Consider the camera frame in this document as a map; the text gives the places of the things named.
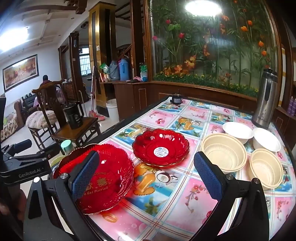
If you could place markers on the white plastic bucket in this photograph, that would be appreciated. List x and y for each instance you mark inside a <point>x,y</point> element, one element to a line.
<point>112,111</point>

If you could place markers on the pink cloth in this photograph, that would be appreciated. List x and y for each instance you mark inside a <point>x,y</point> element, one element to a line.
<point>136,79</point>

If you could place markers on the patterned sofa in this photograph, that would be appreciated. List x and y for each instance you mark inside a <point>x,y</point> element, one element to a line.
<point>9,125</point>

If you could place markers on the flower garden wall mural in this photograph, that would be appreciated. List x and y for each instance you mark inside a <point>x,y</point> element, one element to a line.
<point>208,51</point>

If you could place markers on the bottle with teal lid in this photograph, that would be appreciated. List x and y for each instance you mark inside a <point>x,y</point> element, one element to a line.
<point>67,146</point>

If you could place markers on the blue thermos flask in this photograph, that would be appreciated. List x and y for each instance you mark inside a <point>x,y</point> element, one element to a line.
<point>124,70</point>

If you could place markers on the framed landscape painting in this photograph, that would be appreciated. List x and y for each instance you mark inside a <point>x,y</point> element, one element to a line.
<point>20,71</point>

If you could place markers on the red plate with gold lettering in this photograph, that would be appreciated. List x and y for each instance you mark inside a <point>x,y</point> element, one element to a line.
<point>111,166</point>

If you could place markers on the wooden chair with carved back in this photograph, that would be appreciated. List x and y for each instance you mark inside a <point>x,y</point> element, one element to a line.
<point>76,133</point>

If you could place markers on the black bag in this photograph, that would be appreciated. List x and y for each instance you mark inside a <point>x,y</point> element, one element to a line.
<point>74,118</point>

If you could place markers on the small beige plastic bowl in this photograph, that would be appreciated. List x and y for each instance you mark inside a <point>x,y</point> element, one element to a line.
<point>266,169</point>

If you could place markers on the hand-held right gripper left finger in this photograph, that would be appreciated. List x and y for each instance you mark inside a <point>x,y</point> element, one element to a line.
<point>85,176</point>

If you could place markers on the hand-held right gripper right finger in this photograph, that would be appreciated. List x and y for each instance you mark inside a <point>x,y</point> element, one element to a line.
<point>208,178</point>

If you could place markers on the green snack packet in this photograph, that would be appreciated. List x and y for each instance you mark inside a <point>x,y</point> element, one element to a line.
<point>104,68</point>

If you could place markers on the small black pot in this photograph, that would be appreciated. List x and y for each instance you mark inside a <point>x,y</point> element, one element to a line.
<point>176,99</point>

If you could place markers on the printed fruit and flower tablecloth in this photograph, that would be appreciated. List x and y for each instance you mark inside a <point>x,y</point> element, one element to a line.
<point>203,115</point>

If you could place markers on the grey-blue thermos flask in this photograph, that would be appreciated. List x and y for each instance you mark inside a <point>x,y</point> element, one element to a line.
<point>114,71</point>

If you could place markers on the red plate with white sticker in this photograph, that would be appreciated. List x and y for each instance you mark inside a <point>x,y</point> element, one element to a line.
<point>148,141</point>

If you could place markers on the golden wooden pillar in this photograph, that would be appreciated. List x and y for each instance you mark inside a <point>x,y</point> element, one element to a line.
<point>99,46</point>

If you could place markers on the barred window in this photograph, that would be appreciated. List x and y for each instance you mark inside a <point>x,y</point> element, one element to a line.
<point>84,61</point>

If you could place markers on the wooden chair with striped cushion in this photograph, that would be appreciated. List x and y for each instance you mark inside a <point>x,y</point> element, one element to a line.
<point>37,136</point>

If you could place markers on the white bucket with green contents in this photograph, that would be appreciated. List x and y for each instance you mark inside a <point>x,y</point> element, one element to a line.
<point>57,160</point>

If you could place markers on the purple bottle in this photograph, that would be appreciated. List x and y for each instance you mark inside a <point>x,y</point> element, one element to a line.
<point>290,105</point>
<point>294,105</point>

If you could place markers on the mop with red head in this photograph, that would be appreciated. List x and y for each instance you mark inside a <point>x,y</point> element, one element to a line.
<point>93,92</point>

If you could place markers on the striped seat cushion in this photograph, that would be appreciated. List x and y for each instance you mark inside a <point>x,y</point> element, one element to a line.
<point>41,119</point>

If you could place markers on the ceiling light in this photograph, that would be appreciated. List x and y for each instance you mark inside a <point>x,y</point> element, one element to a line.
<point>13,36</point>

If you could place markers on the white paper bowl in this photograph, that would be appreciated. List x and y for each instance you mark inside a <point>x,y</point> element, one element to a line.
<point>266,139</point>
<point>238,131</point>

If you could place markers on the large beige plastic bowl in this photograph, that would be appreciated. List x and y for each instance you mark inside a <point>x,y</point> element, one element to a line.
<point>222,150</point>

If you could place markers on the green and blue plastic pack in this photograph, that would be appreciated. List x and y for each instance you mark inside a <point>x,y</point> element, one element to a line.
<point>143,73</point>

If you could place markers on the stainless steel thermos jug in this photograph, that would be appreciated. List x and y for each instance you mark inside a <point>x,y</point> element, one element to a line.
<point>266,102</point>

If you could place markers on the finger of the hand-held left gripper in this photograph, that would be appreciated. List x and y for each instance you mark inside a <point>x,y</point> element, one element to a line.
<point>44,154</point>
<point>23,144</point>

